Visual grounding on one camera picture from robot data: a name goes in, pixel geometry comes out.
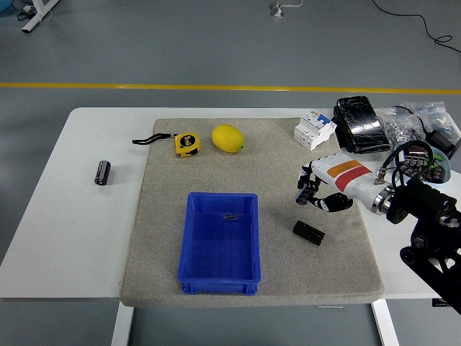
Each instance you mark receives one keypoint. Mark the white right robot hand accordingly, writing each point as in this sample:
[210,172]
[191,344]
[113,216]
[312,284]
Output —
[345,176]

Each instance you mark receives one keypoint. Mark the black printed cylindrical battery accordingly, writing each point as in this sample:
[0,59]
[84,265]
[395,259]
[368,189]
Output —
[304,194]

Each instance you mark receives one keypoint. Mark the dark brown ribbed battery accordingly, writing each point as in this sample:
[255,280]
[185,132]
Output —
[308,233]

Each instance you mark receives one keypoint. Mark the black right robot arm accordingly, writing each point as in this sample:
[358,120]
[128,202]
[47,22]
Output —
[417,198]

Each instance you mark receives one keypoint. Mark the black wrapped box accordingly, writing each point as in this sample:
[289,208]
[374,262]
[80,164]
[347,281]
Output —
[362,124]

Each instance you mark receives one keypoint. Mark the blue plastic box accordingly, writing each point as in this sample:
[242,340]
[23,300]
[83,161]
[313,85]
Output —
[219,248]

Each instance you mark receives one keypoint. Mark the white circuit breaker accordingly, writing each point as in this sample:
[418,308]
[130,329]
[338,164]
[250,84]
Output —
[311,131]

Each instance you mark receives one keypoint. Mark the clear bag of nuts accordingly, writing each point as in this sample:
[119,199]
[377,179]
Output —
[394,128]

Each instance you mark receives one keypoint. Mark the large brown printed capacitor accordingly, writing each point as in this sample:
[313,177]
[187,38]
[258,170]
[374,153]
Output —
[416,156]

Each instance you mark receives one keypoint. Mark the dark capacitor in bowl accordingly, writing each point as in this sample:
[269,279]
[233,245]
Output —
[436,174]

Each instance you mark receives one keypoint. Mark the green plastic part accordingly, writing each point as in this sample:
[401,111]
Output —
[437,160]

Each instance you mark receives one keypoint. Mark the grey-brown mat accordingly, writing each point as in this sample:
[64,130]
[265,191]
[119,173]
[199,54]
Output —
[252,173]

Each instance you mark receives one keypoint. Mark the light blue bowl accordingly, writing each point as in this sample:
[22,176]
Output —
[447,169]

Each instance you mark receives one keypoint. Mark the black power adapter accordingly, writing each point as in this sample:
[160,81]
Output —
[444,142]

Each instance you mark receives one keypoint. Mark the clear bag of screws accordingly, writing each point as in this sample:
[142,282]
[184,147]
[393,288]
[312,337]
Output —
[432,115]

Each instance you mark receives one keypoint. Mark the yellow lemon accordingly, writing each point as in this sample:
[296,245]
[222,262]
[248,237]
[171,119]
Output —
[227,138]

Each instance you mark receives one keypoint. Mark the white table leg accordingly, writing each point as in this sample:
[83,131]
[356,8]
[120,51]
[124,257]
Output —
[122,324]
[386,324]

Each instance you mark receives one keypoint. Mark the black table control panel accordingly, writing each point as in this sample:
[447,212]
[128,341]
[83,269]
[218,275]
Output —
[440,303]

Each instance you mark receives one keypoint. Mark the yellow tape measure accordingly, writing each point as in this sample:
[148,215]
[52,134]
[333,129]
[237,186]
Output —
[187,144]

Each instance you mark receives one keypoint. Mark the white table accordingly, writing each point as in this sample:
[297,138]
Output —
[72,223]

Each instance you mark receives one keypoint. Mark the white floor stand frame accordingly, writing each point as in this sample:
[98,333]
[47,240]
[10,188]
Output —
[34,19]

